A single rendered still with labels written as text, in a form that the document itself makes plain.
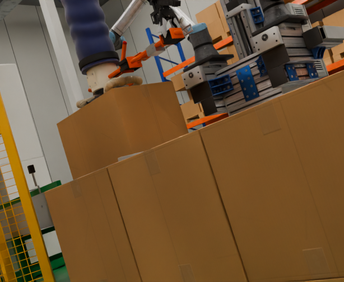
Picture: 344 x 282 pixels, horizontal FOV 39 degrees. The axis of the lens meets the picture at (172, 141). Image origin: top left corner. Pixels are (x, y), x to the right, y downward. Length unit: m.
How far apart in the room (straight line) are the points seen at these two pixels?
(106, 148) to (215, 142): 1.33
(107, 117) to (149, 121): 0.21
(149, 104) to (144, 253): 1.13
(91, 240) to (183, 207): 0.46
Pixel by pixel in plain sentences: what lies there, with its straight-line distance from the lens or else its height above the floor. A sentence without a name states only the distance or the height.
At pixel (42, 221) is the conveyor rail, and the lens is 2.80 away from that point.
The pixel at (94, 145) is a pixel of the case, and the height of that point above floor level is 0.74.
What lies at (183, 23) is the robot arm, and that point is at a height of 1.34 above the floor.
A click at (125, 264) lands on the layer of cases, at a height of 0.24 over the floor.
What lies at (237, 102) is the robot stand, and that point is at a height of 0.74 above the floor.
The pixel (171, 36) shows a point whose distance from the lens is 2.21.
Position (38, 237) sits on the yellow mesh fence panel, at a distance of 2.71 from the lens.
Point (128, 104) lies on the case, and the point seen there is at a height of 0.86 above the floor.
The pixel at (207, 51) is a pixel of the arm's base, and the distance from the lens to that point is 2.80.
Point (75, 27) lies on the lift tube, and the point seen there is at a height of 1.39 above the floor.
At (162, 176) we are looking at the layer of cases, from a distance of 1.31.
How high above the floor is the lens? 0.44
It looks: 4 degrees up
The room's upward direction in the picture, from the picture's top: 18 degrees counter-clockwise
